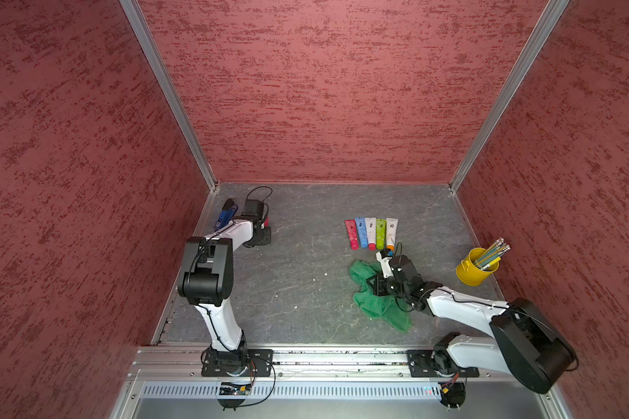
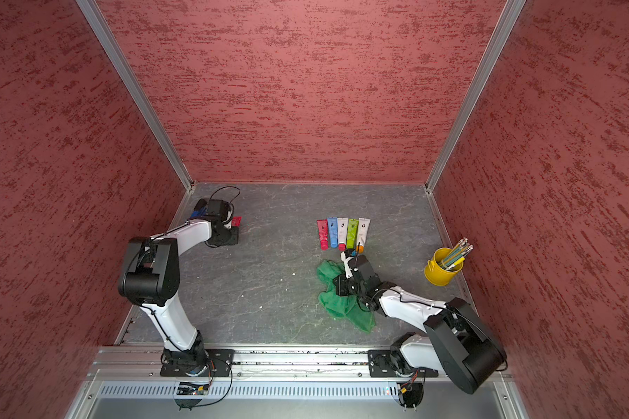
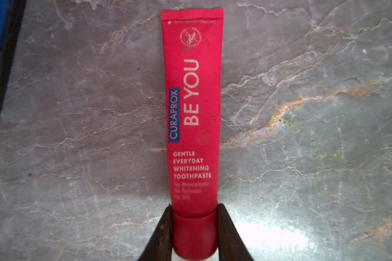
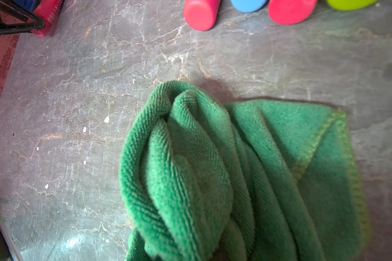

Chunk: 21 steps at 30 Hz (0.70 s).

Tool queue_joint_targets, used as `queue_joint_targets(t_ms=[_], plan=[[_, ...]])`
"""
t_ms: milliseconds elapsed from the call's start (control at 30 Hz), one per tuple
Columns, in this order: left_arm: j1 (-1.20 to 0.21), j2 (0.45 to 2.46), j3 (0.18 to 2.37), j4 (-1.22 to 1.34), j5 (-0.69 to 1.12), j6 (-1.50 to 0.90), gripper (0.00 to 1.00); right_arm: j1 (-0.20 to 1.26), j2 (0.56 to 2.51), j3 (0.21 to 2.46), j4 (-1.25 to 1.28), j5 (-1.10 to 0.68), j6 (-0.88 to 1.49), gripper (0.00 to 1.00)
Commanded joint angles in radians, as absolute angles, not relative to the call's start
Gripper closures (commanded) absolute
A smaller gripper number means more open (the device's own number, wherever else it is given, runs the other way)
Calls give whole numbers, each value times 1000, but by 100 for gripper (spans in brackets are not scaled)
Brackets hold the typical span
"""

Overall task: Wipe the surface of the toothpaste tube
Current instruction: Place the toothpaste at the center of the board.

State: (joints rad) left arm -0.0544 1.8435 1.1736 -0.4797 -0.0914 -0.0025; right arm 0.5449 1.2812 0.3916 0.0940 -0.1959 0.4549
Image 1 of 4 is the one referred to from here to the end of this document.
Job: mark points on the corner aluminium profile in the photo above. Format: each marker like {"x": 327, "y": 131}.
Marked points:
{"x": 546, "y": 23}
{"x": 147, "y": 43}

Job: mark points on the green microfiber cloth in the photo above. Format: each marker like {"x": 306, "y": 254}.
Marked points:
{"x": 377, "y": 307}

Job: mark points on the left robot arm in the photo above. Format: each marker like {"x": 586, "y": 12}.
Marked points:
{"x": 206, "y": 279}

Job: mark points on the left corner aluminium profile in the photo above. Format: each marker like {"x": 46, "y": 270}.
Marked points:
{"x": 147, "y": 43}

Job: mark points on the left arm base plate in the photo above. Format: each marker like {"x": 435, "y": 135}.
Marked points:
{"x": 257, "y": 362}

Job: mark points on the blue toothpaste tube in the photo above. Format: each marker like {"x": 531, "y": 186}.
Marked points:
{"x": 361, "y": 232}

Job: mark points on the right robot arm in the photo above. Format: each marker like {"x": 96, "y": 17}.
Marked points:
{"x": 517, "y": 339}

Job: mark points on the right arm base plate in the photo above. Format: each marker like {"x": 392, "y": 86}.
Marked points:
{"x": 436, "y": 364}

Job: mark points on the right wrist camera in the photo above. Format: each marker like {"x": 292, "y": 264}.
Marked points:
{"x": 384, "y": 257}

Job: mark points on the yellow cup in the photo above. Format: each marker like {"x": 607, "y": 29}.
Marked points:
{"x": 469, "y": 274}

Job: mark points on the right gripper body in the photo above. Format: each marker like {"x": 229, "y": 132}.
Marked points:
{"x": 397, "y": 288}

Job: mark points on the white tube pink cap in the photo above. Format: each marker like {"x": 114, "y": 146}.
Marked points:
{"x": 371, "y": 232}

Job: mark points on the blue stapler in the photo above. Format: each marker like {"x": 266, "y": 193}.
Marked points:
{"x": 227, "y": 213}

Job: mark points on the lime green toothpaste tube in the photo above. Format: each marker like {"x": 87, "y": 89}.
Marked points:
{"x": 380, "y": 233}

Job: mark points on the pencils in cup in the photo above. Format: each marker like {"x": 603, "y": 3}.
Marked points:
{"x": 492, "y": 254}

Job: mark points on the right corner aluminium profile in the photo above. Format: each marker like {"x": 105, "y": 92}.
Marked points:
{"x": 546, "y": 23}

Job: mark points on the white tube orange cap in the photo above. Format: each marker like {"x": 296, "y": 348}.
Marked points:
{"x": 391, "y": 233}

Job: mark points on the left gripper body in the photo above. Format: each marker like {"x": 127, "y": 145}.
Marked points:
{"x": 263, "y": 238}

